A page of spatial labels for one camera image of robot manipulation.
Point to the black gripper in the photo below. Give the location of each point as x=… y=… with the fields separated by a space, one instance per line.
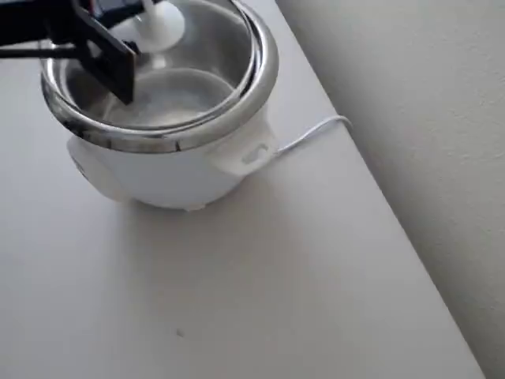
x=103 y=59

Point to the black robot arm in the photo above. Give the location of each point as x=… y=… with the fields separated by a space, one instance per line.
x=31 y=23

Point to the white rice cooker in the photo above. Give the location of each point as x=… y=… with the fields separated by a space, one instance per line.
x=165 y=173

